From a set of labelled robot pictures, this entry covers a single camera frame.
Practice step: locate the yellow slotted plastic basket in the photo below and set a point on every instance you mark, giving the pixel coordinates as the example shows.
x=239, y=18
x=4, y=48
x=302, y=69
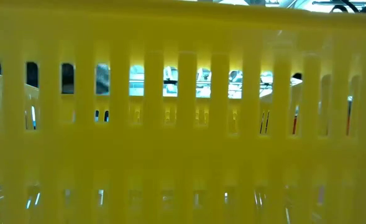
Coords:
x=182, y=149

